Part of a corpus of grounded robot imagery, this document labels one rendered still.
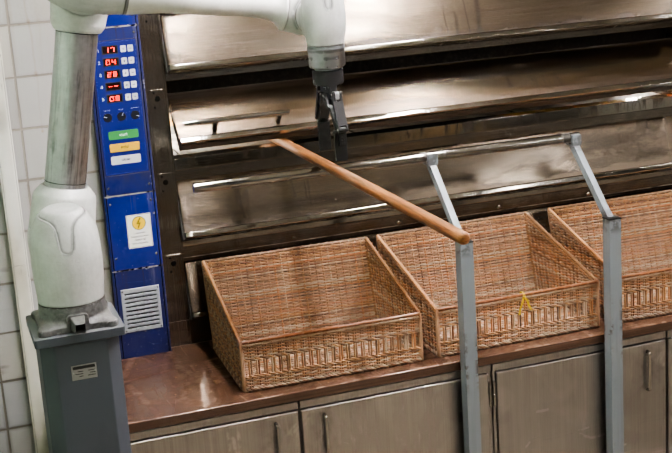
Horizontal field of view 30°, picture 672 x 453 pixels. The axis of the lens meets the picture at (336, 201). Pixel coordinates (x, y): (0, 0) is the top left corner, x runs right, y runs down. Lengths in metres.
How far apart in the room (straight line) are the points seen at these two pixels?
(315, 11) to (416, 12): 1.14
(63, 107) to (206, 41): 0.91
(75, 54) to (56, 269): 0.52
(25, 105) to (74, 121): 0.75
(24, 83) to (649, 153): 2.14
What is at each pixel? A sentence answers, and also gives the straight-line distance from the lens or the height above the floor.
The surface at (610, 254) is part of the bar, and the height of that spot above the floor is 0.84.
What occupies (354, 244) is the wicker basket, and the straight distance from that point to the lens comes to 4.06.
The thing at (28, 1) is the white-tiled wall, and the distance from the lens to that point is 3.77.
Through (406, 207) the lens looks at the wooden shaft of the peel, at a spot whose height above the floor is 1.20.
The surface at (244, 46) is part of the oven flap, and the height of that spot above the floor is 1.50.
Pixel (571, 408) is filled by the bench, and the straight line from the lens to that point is 3.97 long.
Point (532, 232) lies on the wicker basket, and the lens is 4.27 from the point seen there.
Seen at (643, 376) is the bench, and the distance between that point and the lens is 4.07.
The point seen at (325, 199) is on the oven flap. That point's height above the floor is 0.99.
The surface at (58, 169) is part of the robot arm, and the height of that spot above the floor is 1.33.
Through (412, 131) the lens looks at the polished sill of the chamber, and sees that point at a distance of 4.10.
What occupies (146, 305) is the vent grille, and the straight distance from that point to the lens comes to 3.94.
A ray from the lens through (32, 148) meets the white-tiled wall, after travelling 3.82.
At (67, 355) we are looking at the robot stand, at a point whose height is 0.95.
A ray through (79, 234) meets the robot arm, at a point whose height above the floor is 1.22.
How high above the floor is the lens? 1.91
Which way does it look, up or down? 13 degrees down
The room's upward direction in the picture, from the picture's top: 4 degrees counter-clockwise
